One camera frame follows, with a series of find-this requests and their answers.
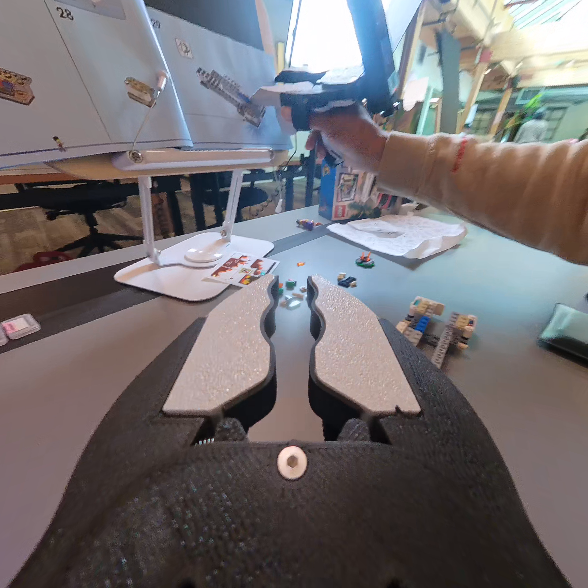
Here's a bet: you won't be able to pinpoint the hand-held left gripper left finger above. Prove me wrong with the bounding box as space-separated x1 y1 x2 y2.
162 275 279 430

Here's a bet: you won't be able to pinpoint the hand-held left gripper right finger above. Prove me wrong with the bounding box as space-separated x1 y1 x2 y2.
307 275 422 430

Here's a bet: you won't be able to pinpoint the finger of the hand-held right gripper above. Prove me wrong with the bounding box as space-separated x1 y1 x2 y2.
252 84 288 110

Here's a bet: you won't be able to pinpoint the grey lego beam build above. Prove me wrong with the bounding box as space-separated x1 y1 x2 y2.
396 295 478 370

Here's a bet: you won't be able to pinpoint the lego instruction booklet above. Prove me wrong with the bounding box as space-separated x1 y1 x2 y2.
0 0 295 170

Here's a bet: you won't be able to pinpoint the person's right forearm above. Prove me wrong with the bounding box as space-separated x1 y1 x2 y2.
377 131 588 266

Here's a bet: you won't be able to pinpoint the lego sticker sheet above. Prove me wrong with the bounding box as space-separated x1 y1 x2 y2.
202 252 280 289

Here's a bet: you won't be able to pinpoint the lego set box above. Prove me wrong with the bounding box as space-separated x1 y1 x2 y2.
318 162 416 221

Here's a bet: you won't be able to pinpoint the white booklet stand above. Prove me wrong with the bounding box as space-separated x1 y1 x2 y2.
112 147 295 302

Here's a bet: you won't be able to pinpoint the large black display screen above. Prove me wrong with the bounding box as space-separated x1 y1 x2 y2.
347 0 425 118

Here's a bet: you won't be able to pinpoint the white printed paper bag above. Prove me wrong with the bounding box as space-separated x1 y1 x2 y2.
326 213 468 259

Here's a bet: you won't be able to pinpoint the black office chair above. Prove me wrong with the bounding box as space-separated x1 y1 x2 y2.
14 181 143 258

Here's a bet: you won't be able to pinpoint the white cable with plug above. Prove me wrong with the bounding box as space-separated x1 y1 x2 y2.
271 156 289 213

